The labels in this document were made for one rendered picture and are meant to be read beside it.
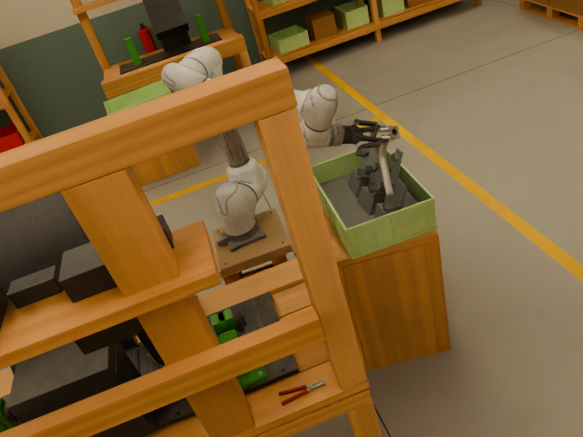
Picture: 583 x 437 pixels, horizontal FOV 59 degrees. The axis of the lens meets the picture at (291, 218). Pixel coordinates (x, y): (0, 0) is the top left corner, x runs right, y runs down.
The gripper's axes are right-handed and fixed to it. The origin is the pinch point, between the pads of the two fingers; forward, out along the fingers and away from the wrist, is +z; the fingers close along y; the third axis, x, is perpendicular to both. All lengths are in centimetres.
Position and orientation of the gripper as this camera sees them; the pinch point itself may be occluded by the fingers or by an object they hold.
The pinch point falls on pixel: (387, 133)
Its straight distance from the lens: 219.4
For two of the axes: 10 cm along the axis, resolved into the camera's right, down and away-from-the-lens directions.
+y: -1.1, -9.7, 2.2
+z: 9.6, -0.5, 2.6
